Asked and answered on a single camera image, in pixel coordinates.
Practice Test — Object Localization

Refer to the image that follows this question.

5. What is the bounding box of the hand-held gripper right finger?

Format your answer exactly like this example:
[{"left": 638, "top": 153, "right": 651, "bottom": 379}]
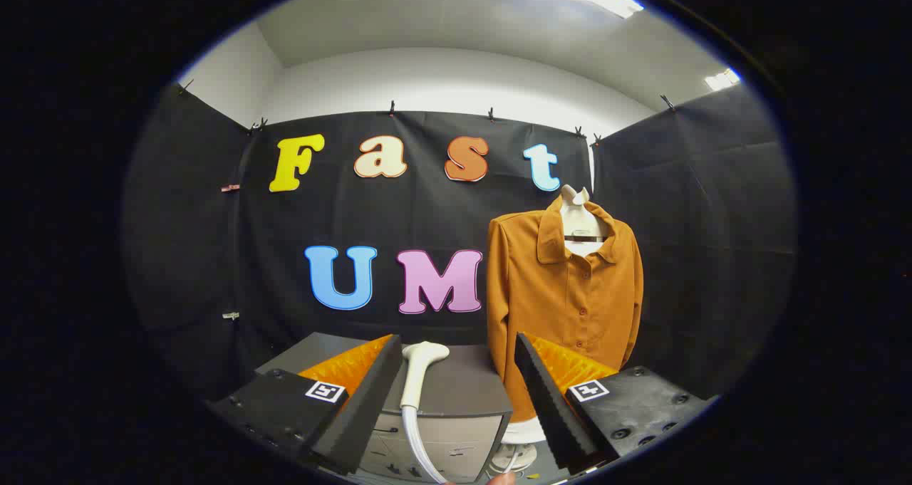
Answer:
[{"left": 514, "top": 332, "right": 720, "bottom": 475}]

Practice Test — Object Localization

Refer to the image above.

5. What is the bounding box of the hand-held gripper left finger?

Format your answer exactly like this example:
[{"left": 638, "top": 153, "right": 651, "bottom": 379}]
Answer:
[{"left": 205, "top": 334, "right": 404, "bottom": 476}]

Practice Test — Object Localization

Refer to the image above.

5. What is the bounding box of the orange button shirt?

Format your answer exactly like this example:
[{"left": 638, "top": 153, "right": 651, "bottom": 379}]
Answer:
[{"left": 487, "top": 194, "right": 644, "bottom": 423}]

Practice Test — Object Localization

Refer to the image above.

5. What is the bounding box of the white clothes hanger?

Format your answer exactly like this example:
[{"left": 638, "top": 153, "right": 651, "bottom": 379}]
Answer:
[{"left": 558, "top": 184, "right": 606, "bottom": 258}]

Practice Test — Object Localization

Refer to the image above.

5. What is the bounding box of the grey cabinet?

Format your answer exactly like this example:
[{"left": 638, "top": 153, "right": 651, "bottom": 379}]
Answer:
[{"left": 255, "top": 332, "right": 514, "bottom": 484}]

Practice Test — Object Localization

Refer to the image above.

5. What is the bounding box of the row of black cloth clips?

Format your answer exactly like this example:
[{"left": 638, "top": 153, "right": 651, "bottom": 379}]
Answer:
[{"left": 178, "top": 79, "right": 676, "bottom": 144}]

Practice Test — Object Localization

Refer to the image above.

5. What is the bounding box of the small ceiling light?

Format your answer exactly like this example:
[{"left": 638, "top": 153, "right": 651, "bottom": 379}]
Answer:
[{"left": 704, "top": 68, "right": 742, "bottom": 92}]

